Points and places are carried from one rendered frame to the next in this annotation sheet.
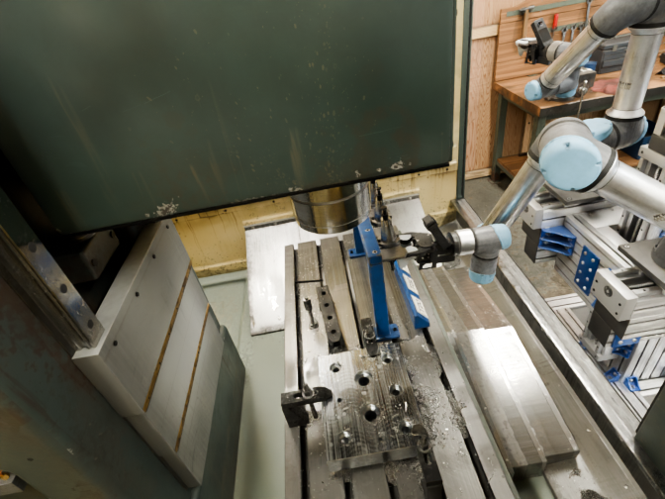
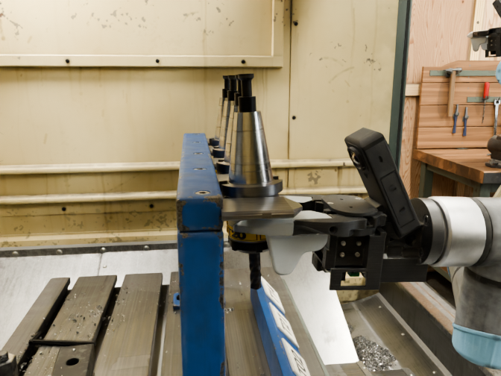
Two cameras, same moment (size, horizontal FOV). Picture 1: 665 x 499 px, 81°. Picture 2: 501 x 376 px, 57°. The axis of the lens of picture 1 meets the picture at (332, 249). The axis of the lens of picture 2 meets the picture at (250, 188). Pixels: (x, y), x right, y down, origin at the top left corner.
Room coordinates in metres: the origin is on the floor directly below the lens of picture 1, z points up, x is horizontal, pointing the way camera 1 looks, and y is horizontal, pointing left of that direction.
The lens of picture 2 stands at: (0.44, -0.10, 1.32)
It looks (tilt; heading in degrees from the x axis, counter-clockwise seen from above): 13 degrees down; 352
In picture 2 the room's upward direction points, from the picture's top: straight up
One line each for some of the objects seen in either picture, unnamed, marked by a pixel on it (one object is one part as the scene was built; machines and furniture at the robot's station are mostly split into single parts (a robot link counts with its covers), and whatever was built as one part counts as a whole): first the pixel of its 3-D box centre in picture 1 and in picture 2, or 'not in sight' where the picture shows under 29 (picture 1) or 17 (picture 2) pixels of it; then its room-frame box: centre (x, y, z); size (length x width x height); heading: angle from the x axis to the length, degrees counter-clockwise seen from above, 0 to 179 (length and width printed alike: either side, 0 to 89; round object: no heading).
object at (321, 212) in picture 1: (329, 187); not in sight; (0.70, -0.02, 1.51); 0.16 x 0.16 x 0.12
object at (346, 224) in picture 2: (417, 249); (329, 221); (0.86, -0.23, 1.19); 0.09 x 0.05 x 0.02; 104
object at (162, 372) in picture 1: (177, 346); not in sight; (0.70, 0.43, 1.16); 0.48 x 0.05 x 0.51; 179
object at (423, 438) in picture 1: (425, 457); not in sight; (0.41, -0.11, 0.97); 0.13 x 0.03 x 0.15; 179
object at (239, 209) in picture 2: (394, 252); (262, 207); (0.83, -0.16, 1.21); 0.07 x 0.05 x 0.01; 89
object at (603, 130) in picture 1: (590, 141); not in sight; (1.27, -0.99, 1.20); 0.13 x 0.12 x 0.14; 103
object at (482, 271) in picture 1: (483, 261); (490, 306); (0.90, -0.45, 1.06); 0.11 x 0.08 x 0.11; 153
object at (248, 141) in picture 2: (387, 228); (249, 146); (0.89, -0.16, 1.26); 0.04 x 0.04 x 0.07
